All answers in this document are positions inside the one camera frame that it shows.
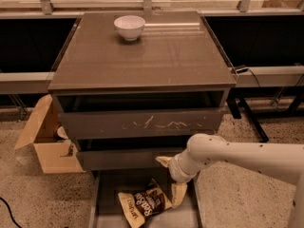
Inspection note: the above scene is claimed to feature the white ceramic bowl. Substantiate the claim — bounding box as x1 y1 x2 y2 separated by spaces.
114 15 145 41

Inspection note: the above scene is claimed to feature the grey top drawer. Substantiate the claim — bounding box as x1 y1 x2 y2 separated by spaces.
57 91 224 140

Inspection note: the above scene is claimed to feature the grey drawer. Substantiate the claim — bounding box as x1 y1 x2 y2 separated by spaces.
77 136 190 171
57 91 224 140
88 167 205 228

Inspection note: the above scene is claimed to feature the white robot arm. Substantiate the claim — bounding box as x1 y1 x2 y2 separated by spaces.
156 134 304 228

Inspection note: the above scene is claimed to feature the black plug with cable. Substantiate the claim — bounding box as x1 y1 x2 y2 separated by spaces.
234 65 260 87

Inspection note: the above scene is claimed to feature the black floor cable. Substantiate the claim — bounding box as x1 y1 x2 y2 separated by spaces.
0 196 23 228

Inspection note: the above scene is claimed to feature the brown chip bag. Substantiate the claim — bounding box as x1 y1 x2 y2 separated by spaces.
118 179 172 228

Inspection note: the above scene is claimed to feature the black wheeled stand leg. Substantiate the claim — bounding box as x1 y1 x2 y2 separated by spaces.
226 89 269 143

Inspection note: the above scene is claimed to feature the grey drawer cabinet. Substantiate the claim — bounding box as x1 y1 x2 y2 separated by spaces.
47 10 237 179

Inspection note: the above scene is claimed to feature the grey bottom drawer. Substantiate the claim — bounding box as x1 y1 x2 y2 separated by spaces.
88 167 205 228

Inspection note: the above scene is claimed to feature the white cup in box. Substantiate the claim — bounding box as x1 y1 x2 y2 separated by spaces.
57 126 68 140

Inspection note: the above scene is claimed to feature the grey middle drawer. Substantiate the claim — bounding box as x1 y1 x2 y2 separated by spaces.
77 136 190 171

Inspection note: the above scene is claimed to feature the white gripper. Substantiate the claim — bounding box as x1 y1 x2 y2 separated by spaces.
156 150 199 208

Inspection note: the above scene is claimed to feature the open cardboard box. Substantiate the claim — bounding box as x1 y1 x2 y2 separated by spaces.
14 95 84 174

